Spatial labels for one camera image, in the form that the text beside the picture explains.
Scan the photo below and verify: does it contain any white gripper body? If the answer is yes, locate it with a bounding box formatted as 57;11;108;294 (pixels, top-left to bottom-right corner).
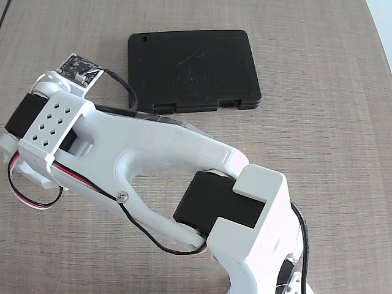
0;133;66;191

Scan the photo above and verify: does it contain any black camera cable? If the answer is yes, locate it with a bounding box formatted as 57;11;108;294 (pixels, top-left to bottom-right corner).
93;69;309;294

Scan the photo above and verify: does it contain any black plastic flat case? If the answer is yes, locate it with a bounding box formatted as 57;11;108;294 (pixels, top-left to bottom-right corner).
127;29;263;116

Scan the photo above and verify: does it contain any red black white servo wire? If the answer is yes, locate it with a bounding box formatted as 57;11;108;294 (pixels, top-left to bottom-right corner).
7;154;66;213
52;162;206;255

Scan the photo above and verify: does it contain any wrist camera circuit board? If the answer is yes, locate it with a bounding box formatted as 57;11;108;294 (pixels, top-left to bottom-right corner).
56;53;102;92

